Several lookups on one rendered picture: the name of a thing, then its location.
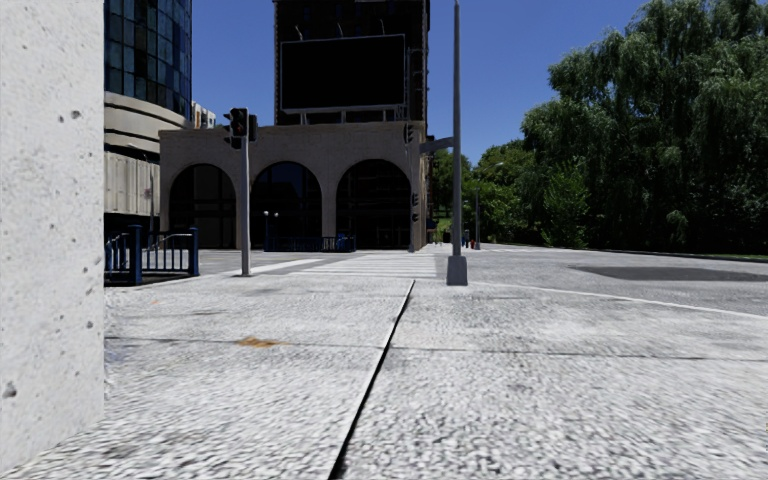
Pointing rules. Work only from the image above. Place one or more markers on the dark stairway railing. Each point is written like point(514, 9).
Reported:
point(309, 243)
point(135, 255)

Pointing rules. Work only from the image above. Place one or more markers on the person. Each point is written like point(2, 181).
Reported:
point(465, 239)

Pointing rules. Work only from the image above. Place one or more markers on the grey street lamp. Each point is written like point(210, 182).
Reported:
point(477, 216)

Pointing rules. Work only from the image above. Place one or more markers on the tan brick arched building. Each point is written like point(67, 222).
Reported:
point(324, 144)

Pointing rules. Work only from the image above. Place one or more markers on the grey pole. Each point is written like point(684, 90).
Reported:
point(456, 150)

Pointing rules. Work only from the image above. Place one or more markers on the traffic light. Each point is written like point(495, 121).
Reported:
point(245, 192)

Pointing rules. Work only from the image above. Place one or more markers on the trees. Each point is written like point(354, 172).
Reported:
point(630, 144)

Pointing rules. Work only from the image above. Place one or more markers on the glass tower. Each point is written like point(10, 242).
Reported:
point(144, 90)

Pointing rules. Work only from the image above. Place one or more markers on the pale concrete building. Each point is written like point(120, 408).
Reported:
point(51, 210)

